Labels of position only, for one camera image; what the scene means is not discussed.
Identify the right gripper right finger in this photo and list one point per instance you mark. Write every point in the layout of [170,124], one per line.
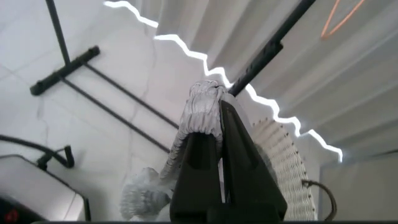
[248,180]

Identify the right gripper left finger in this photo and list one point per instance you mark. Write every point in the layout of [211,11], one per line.
[196,180]

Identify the pale grey shorts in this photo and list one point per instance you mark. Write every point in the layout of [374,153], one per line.
[202,112]

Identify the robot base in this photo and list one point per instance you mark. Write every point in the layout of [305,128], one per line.
[31,186]

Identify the white laundry basket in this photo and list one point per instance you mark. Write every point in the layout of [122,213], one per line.
[286,161]

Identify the black clothes rack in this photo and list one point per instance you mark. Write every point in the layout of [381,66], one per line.
[63,72]

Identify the pink clothes hanger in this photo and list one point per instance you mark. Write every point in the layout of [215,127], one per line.
[330,18]

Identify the white curtain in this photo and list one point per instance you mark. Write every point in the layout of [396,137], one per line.
[342,93]

